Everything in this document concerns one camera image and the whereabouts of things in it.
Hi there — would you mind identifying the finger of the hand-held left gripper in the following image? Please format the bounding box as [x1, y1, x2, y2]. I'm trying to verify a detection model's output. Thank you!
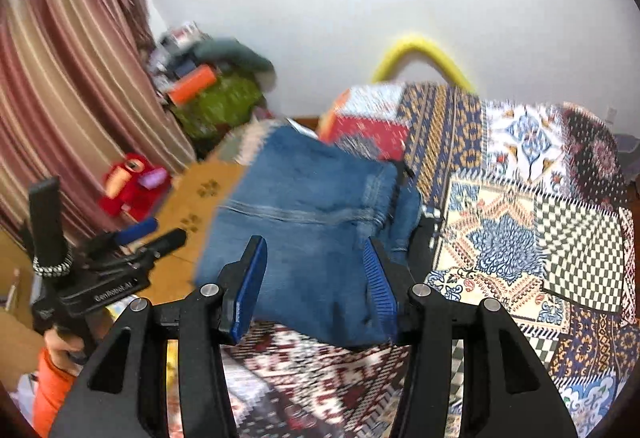
[130, 228, 189, 263]
[82, 218, 160, 255]

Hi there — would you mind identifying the red plush toy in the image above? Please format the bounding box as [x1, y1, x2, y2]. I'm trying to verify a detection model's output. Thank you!
[98, 153, 171, 221]

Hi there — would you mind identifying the person's left hand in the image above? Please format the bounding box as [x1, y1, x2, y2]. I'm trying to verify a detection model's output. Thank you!
[42, 328, 87, 372]

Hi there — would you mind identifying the bamboo lap desk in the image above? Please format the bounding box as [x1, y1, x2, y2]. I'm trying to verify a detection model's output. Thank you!
[150, 158, 261, 269]

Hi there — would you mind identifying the pile of papers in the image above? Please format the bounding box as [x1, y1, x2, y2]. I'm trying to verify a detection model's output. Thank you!
[10, 363, 46, 420]

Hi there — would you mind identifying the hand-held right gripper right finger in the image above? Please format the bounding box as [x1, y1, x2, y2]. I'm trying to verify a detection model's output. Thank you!
[364, 238, 576, 438]

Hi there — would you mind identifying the person's left forearm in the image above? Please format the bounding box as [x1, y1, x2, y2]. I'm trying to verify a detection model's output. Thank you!
[32, 348, 83, 438]

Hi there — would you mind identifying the patchwork patterned bedspread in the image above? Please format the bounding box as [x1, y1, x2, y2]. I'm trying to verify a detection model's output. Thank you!
[320, 80, 640, 438]

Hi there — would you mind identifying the orange box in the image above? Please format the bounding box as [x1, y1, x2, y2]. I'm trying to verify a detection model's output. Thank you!
[167, 65, 216, 106]

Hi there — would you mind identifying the black white woven strap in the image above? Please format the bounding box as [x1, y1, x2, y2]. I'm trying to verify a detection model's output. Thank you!
[31, 249, 74, 279]

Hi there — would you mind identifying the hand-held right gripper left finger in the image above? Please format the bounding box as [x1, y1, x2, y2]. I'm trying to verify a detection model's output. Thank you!
[47, 235, 268, 438]

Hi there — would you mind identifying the pile of household clutter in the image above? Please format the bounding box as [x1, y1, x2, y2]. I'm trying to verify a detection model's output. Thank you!
[147, 22, 207, 83]

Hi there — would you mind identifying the red patterned bed sheet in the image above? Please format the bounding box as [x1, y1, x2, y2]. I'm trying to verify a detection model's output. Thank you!
[167, 318, 417, 438]

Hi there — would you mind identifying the blue denim jacket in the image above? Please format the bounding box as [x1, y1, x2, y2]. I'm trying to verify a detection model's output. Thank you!
[192, 125, 423, 349]

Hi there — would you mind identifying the green patterned cloth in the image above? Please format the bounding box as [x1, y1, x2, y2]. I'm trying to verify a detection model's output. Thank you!
[172, 75, 267, 145]

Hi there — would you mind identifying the grey-green cloth bundle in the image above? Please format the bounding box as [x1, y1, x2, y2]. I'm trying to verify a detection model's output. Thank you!
[192, 38, 279, 89]

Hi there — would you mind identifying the striped brown curtain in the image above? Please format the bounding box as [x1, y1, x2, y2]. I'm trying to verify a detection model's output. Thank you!
[0, 0, 199, 249]

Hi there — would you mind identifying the yellow foam tube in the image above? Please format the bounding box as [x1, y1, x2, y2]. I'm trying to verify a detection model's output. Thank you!
[370, 34, 477, 94]

